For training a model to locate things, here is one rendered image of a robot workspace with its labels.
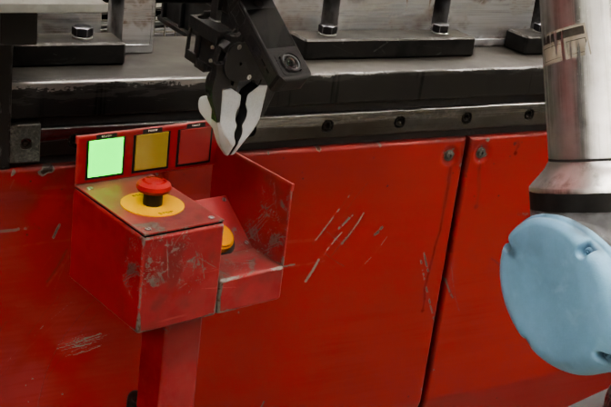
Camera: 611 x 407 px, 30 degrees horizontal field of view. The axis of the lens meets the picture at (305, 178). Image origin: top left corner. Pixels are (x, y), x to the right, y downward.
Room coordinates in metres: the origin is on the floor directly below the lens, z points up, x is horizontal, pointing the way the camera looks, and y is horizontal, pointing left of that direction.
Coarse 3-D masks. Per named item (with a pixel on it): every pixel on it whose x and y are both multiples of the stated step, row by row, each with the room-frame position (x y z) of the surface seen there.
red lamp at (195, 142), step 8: (192, 128) 1.33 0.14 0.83; (200, 128) 1.33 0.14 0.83; (208, 128) 1.34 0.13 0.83; (184, 136) 1.32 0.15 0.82; (192, 136) 1.33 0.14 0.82; (200, 136) 1.33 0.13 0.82; (208, 136) 1.34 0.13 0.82; (184, 144) 1.32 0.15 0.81; (192, 144) 1.33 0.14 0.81; (200, 144) 1.33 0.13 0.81; (208, 144) 1.34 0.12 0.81; (184, 152) 1.32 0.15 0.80; (192, 152) 1.33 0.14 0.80; (200, 152) 1.33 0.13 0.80; (208, 152) 1.34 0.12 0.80; (184, 160) 1.32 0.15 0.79; (192, 160) 1.33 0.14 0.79; (200, 160) 1.34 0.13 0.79
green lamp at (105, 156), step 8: (96, 144) 1.24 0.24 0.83; (104, 144) 1.24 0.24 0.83; (112, 144) 1.25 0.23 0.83; (120, 144) 1.26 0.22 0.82; (96, 152) 1.24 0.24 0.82; (104, 152) 1.25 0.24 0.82; (112, 152) 1.25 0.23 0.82; (120, 152) 1.26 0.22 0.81; (88, 160) 1.23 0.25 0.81; (96, 160) 1.24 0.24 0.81; (104, 160) 1.25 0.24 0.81; (112, 160) 1.25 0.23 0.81; (120, 160) 1.26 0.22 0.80; (88, 168) 1.23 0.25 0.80; (96, 168) 1.24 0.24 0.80; (104, 168) 1.25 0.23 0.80; (112, 168) 1.25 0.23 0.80; (120, 168) 1.26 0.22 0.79; (88, 176) 1.23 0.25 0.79
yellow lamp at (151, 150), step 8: (136, 136) 1.27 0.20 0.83; (144, 136) 1.28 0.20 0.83; (152, 136) 1.29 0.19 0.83; (160, 136) 1.29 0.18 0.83; (136, 144) 1.27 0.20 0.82; (144, 144) 1.28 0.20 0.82; (152, 144) 1.29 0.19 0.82; (160, 144) 1.30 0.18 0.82; (136, 152) 1.27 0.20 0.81; (144, 152) 1.28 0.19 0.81; (152, 152) 1.29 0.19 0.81; (160, 152) 1.30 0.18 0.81; (136, 160) 1.27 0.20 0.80; (144, 160) 1.28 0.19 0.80; (152, 160) 1.29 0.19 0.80; (160, 160) 1.30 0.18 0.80; (136, 168) 1.28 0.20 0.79; (144, 168) 1.28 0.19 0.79
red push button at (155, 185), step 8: (152, 176) 1.21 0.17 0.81; (136, 184) 1.19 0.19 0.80; (144, 184) 1.18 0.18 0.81; (152, 184) 1.18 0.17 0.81; (160, 184) 1.18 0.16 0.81; (168, 184) 1.19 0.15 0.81; (144, 192) 1.18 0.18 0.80; (152, 192) 1.18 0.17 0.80; (160, 192) 1.18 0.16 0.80; (168, 192) 1.19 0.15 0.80; (144, 200) 1.19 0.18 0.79; (152, 200) 1.18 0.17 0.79; (160, 200) 1.19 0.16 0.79
